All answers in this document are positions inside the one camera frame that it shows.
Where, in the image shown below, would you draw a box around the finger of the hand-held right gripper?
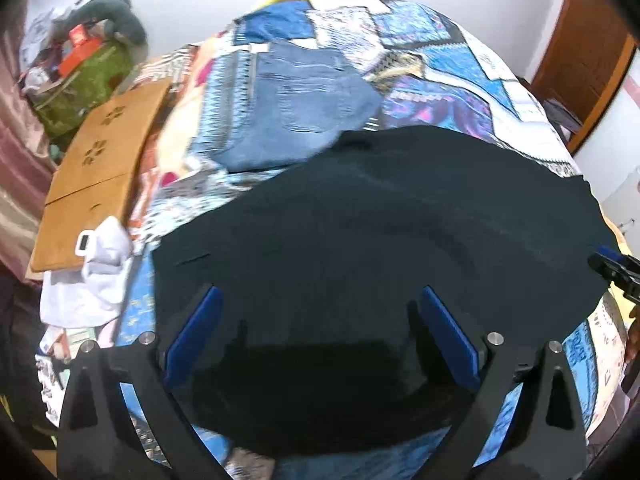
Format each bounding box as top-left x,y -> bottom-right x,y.
587,244 -> 640,306

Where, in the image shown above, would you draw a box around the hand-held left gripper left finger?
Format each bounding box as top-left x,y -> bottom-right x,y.
56,285 -> 227,480

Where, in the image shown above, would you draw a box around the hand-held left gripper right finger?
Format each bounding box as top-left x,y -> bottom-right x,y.
407,286 -> 589,480

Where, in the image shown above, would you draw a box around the black pants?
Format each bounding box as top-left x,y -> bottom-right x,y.
150,125 -> 615,462

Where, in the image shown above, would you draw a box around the person's right hand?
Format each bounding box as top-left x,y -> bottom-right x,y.
622,305 -> 640,367

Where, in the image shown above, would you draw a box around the white furniture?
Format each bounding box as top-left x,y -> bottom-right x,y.
599,164 -> 640,233

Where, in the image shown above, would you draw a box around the white cloth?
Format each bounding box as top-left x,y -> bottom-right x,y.
39,217 -> 135,330

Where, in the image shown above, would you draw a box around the small white plastic object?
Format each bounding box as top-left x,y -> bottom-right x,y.
74,230 -> 97,257

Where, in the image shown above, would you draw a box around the wooden lap board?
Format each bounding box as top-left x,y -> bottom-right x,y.
29,80 -> 174,274

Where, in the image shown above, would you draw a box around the brown wooden door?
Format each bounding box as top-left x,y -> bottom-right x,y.
529,0 -> 638,157

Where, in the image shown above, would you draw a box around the pink curtain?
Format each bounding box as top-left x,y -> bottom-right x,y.
0,7 -> 57,283

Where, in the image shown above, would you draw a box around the blue jeans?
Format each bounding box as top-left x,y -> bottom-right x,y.
199,40 -> 384,173

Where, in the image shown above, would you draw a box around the patchwork printed blanket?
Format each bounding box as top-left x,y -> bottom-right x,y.
35,0 -> 628,480

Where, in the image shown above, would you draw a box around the green bag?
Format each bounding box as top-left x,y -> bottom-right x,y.
36,42 -> 135,147

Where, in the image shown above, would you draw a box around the red box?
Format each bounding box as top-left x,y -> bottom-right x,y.
56,25 -> 102,77

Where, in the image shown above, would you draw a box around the grey-green cloth bundle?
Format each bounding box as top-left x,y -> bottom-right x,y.
74,0 -> 149,47

